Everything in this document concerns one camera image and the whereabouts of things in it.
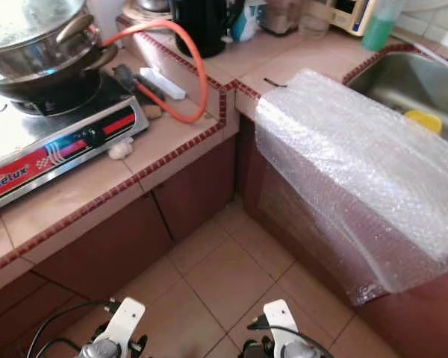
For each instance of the yellow plastic bowl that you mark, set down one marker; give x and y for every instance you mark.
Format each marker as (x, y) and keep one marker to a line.
(422, 121)

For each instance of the garlic bulb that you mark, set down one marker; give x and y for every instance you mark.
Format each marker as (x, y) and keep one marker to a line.
(121, 149)

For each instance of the clear bubble wrap sheet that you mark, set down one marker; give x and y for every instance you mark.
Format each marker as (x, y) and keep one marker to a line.
(351, 171)

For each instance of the steel Homelux gas stove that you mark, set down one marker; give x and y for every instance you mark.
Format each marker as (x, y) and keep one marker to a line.
(45, 142)

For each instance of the small brown lump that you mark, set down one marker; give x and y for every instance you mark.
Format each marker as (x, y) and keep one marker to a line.
(151, 112)

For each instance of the white stick lighter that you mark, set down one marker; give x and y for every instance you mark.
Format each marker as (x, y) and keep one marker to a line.
(163, 83)

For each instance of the black wok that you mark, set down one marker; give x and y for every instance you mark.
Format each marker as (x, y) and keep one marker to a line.
(60, 86)

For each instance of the large steel pot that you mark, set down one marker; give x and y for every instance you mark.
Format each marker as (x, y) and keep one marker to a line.
(45, 60)

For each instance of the stainless steel sink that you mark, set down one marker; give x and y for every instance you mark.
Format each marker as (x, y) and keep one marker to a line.
(411, 82)

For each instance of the black electric kettle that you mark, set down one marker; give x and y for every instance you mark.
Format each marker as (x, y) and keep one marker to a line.
(198, 26)

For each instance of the clear bottle with green liquid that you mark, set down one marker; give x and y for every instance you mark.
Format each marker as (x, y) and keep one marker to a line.
(377, 33)

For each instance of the small steel pot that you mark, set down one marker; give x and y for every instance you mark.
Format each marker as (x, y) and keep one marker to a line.
(145, 9)

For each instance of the clear ribbed plastic jar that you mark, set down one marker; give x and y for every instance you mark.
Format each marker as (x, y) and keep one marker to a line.
(317, 16)

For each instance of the glass pot lid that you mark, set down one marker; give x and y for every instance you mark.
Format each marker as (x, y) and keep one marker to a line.
(30, 19)

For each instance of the white water ionizer appliance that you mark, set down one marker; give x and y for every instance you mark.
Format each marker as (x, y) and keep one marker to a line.
(355, 15)

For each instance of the grey tube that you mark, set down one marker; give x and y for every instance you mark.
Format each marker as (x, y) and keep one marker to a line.
(433, 46)

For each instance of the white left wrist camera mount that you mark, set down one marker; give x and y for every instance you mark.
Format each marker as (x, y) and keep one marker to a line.
(127, 321)

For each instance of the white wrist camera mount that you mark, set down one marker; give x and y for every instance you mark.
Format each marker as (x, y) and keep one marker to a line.
(127, 321)
(280, 321)

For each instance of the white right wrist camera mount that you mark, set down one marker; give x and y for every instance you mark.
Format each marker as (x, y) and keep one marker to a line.
(280, 321)

